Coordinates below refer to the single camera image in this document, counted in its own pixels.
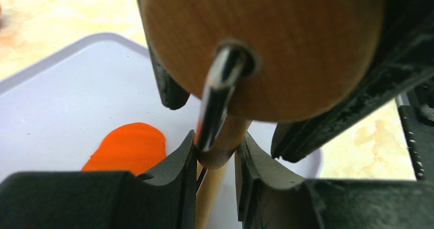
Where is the lavender plastic cutting board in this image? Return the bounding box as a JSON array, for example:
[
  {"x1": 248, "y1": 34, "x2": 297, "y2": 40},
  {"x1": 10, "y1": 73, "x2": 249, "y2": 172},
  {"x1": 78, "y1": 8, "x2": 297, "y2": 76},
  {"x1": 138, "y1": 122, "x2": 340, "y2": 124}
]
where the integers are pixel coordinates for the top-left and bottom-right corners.
[{"x1": 1, "y1": 33, "x2": 322, "y2": 228}]

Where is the orange-red dough lump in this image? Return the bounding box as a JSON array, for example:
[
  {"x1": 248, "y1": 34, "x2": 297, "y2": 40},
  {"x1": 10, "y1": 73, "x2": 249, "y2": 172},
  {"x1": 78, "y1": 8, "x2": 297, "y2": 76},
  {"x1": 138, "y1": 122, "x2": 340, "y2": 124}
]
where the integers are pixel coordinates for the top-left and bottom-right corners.
[{"x1": 81, "y1": 122, "x2": 166, "y2": 176}]

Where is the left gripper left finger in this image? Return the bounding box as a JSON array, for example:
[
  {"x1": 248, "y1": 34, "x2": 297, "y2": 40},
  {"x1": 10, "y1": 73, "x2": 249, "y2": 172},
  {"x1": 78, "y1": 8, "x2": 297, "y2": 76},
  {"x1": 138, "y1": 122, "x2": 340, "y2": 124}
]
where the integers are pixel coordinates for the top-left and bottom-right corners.
[{"x1": 1, "y1": 131, "x2": 197, "y2": 228}]

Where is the wooden double-ended dough roller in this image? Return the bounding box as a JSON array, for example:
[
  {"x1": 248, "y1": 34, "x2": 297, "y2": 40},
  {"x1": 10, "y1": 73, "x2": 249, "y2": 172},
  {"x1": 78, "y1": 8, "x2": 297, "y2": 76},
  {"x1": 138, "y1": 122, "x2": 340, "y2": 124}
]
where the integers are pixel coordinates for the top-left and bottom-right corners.
[{"x1": 139, "y1": 0, "x2": 387, "y2": 229}]

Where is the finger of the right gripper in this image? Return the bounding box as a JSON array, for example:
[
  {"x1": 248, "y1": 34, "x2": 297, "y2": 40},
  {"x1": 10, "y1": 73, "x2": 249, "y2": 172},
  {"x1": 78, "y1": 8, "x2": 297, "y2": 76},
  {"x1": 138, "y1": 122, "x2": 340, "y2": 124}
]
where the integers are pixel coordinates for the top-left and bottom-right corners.
[
  {"x1": 137, "y1": 0, "x2": 190, "y2": 110},
  {"x1": 270, "y1": 0, "x2": 434, "y2": 163}
]

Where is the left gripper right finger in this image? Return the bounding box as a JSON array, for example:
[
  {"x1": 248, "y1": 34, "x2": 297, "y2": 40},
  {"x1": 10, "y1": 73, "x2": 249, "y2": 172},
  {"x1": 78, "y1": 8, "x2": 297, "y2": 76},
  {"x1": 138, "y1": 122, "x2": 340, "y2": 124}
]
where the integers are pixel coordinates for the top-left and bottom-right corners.
[{"x1": 235, "y1": 134, "x2": 433, "y2": 228}]

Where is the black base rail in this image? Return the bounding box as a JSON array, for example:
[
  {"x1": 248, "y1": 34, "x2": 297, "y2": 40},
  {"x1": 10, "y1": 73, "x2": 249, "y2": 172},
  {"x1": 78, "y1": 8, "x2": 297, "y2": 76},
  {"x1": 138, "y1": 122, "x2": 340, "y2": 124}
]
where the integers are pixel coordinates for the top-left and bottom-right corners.
[{"x1": 396, "y1": 78, "x2": 433, "y2": 182}]

